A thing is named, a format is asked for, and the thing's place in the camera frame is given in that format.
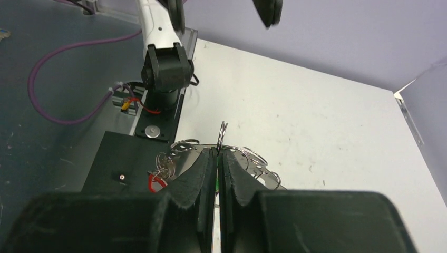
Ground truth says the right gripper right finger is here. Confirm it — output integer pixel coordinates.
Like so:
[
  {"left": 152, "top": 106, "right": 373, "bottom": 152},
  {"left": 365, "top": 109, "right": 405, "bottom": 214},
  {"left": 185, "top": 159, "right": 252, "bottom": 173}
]
[{"left": 218, "top": 151, "right": 265, "bottom": 252}]

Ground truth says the key with red tag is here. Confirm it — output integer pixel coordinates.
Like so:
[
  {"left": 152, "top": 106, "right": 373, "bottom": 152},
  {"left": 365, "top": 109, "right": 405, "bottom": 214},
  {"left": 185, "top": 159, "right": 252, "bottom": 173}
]
[{"left": 147, "top": 173, "right": 168, "bottom": 193}]

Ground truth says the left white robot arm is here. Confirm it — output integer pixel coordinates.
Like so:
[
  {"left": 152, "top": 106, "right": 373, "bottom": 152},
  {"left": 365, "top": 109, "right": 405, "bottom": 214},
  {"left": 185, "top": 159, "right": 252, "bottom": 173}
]
[{"left": 137, "top": 0, "right": 195, "bottom": 114}]

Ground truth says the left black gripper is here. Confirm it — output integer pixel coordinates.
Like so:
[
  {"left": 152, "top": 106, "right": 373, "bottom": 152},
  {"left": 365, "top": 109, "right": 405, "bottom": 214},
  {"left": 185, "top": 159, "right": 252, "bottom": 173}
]
[{"left": 252, "top": 0, "right": 283, "bottom": 28}]

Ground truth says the aluminium frame rail right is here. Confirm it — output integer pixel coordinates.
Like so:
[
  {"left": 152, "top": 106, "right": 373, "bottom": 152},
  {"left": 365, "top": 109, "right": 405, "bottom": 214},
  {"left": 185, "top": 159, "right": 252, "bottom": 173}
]
[{"left": 396, "top": 96, "right": 424, "bottom": 148}]

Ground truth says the silver metal key organizer ring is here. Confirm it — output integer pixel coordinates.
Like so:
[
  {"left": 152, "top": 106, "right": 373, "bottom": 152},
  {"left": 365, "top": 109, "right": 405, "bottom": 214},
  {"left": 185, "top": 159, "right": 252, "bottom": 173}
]
[{"left": 155, "top": 121, "right": 287, "bottom": 253}]

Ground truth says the spare key on floor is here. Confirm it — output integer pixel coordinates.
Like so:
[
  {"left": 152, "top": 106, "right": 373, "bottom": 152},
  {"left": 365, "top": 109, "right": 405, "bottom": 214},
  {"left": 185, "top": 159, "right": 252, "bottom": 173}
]
[{"left": 0, "top": 28, "right": 11, "bottom": 41}]

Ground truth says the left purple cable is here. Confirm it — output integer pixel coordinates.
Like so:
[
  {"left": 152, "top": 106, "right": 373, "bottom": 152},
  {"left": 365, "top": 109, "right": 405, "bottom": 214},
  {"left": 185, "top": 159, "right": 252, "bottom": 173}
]
[{"left": 27, "top": 28, "right": 144, "bottom": 127}]

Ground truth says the key with green tag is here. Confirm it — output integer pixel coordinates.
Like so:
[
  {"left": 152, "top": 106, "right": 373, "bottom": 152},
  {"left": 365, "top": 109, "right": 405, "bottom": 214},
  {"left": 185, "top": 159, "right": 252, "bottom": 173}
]
[{"left": 215, "top": 155, "right": 221, "bottom": 195}]

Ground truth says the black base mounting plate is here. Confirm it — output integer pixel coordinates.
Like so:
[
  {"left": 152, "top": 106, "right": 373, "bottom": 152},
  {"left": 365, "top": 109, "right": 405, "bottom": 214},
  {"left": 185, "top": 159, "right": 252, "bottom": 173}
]
[{"left": 82, "top": 90, "right": 185, "bottom": 193}]

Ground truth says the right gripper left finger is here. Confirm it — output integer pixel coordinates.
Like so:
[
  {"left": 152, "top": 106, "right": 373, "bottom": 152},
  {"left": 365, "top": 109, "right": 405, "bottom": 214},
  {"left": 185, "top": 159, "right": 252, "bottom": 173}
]
[{"left": 153, "top": 148, "right": 217, "bottom": 252}]

